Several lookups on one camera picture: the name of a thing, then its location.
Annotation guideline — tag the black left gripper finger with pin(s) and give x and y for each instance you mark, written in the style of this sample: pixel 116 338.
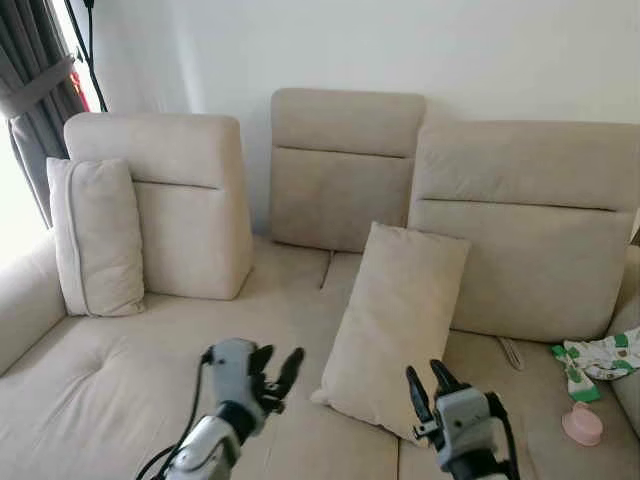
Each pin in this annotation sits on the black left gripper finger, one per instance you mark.
pixel 286 375
pixel 262 360

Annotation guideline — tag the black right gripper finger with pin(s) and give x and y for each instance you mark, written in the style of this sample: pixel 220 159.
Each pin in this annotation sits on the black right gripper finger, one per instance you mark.
pixel 418 400
pixel 445 382

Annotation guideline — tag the beige square throw pillow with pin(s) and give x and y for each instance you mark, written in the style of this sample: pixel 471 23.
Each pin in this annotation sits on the beige square throw pillow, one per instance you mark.
pixel 395 320

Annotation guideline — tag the beige sofa backrest cushion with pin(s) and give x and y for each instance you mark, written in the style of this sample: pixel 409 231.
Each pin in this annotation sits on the beige sofa backrest cushion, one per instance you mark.
pixel 340 190
pixel 190 240
pixel 530 260

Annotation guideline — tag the beige fabric sectional sofa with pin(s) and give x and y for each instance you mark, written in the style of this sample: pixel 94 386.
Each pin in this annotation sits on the beige fabric sectional sofa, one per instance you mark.
pixel 100 380

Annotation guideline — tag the beige pillow with piped edge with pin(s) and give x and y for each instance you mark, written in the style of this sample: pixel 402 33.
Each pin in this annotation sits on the beige pillow with piped edge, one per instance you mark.
pixel 95 240

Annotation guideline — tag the small pink bowl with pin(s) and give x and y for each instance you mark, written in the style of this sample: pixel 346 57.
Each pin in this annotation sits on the small pink bowl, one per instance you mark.
pixel 582 425

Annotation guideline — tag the green and white patterned cloth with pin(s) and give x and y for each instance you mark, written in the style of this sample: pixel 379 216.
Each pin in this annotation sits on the green and white patterned cloth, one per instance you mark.
pixel 600 355

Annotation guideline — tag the thin black stand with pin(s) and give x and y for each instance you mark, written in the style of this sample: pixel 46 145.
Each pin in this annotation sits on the thin black stand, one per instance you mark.
pixel 89 30

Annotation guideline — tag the grey curtain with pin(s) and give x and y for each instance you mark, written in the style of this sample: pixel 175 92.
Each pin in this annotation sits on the grey curtain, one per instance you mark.
pixel 30 60

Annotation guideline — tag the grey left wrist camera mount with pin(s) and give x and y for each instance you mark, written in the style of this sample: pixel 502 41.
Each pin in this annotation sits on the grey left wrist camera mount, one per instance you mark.
pixel 232 370

